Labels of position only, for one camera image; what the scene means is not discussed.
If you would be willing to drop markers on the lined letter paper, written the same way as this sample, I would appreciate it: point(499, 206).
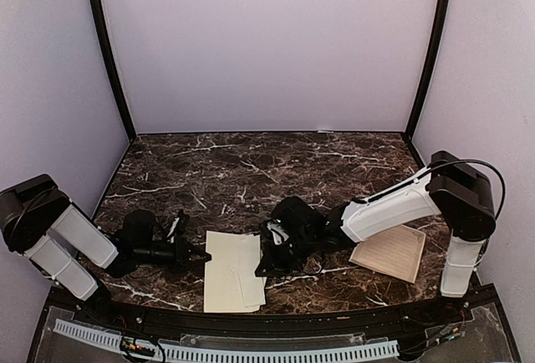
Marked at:
point(395, 252)
point(251, 286)

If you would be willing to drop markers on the left black frame post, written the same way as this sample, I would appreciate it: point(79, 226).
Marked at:
point(107, 53)

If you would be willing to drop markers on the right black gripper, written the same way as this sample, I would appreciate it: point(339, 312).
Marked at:
point(271, 263)

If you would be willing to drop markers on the black front table rail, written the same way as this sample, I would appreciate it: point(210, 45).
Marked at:
point(334, 303)

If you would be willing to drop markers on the white slotted cable duct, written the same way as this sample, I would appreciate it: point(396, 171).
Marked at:
point(168, 352)

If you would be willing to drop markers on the right black frame post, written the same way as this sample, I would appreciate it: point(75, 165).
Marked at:
point(429, 64)

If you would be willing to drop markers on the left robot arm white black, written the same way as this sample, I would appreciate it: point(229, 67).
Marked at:
point(43, 224)

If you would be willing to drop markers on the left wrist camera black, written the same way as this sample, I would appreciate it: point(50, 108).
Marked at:
point(177, 227)

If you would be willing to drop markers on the black frame post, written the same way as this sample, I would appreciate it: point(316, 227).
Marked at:
point(107, 53)
point(429, 64)

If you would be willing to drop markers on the cream paper envelope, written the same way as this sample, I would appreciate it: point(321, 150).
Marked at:
point(222, 292)

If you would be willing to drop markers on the small circuit board with wires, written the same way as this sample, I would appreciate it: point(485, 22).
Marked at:
point(131, 348)

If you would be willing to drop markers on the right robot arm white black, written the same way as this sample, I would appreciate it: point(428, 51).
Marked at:
point(448, 187)

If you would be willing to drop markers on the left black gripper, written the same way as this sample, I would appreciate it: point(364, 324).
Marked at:
point(181, 253)

